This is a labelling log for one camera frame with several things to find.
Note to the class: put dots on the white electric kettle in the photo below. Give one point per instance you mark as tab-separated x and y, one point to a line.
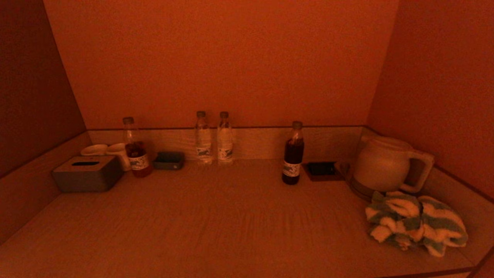
380	162

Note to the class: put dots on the green white striped towel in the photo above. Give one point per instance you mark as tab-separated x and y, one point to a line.
417	222

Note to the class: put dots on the full dark tea bottle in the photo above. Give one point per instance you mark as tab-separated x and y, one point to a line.
293	158

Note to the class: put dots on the small blue plastic tray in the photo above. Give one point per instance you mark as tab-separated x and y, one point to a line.
169	161

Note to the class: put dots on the small black box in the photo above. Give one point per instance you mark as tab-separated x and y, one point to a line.
321	168

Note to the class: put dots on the white ceramic cup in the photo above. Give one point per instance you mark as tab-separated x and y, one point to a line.
93	150

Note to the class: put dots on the brown square coaster tray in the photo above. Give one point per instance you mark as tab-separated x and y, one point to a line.
322	178

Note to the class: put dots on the half-full amber tea bottle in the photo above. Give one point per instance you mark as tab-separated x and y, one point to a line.
138	160

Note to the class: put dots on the clear water bottle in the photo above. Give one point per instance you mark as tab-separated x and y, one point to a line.
203	146
225	146

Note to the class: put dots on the grey-blue tissue box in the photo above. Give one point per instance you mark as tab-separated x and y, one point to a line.
88	177

